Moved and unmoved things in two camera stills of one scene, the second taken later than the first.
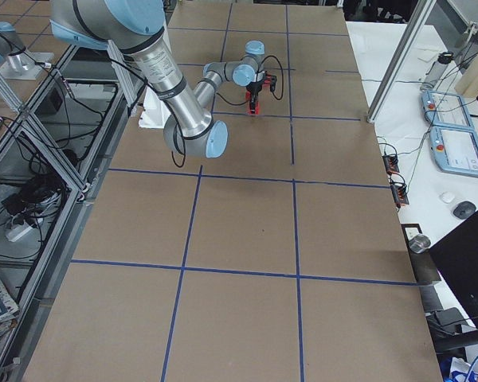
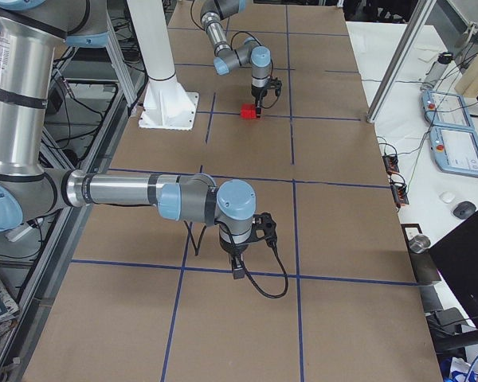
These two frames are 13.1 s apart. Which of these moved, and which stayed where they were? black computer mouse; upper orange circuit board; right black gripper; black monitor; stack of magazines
Moved: right black gripper
Stayed: black computer mouse; stack of magazines; upper orange circuit board; black monitor
